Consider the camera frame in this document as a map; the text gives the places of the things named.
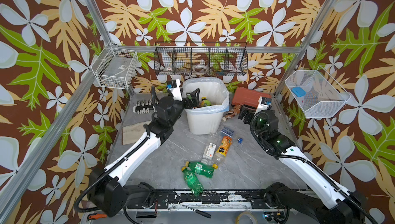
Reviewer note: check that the crushed blue label water bottle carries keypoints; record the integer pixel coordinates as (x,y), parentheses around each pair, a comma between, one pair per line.
(232,134)

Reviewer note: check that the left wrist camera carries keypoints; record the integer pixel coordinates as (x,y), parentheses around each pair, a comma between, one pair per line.
(174,89)

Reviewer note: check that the blue object in basket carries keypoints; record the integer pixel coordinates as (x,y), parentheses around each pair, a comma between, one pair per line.
(298,91)

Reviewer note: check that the white plastic trash bin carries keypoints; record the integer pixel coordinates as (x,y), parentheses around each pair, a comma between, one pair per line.
(204,124)

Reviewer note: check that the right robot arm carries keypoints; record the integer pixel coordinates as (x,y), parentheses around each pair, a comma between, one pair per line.
(333,203)

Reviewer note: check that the black socket holder rail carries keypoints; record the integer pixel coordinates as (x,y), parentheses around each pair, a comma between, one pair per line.
(144,107)

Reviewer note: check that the black handled screwdriver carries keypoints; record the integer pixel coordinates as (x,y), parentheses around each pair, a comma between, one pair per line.
(199,212)

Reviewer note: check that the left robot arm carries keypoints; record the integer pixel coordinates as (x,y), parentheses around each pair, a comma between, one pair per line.
(107,190)

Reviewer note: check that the lime green label bottle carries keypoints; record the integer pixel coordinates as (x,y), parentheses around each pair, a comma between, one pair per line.
(205,102)

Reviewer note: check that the white wire basket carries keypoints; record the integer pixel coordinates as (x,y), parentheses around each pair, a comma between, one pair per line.
(325,96)
(114,67)

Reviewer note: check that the green bottle yellow cap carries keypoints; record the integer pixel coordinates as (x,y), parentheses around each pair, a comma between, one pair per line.
(201,169)
(192,181)

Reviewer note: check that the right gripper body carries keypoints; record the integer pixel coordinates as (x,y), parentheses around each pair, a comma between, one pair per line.
(247,111)

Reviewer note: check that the orange juice label bottle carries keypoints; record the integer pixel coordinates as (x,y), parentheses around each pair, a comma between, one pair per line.
(221,153)

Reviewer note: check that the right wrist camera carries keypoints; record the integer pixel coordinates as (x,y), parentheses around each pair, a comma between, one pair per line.
(263,103)

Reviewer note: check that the small white label bottle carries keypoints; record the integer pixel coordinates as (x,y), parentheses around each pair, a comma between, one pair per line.
(208,154)

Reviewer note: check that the white wire basket right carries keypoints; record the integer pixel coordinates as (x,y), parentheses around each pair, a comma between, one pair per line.
(325,96)

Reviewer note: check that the clear bin liner bag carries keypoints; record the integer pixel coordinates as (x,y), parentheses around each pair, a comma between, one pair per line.
(213,89)

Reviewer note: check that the white wire basket left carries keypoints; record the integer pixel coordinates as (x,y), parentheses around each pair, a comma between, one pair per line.
(114,67)

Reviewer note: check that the orange handled tool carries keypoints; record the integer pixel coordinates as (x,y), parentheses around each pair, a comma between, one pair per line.
(95,216)

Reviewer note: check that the tape roll bottom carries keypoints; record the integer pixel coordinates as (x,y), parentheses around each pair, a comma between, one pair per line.
(244,216)

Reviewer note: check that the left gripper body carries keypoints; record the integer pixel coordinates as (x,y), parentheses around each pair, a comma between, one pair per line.
(178,109)

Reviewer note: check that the tape roll in basket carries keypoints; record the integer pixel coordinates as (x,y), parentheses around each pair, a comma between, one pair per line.
(200,68)

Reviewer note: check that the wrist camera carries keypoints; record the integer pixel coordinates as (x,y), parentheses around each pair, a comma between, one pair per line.
(174,89)
(263,103)

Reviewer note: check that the red plastic tool case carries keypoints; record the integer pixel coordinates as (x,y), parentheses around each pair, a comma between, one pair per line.
(248,97)

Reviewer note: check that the brown label bottle by case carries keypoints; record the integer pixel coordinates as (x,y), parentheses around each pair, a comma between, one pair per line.
(232,113)

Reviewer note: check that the black wire wall basket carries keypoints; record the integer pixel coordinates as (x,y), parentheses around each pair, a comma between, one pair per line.
(221,58)

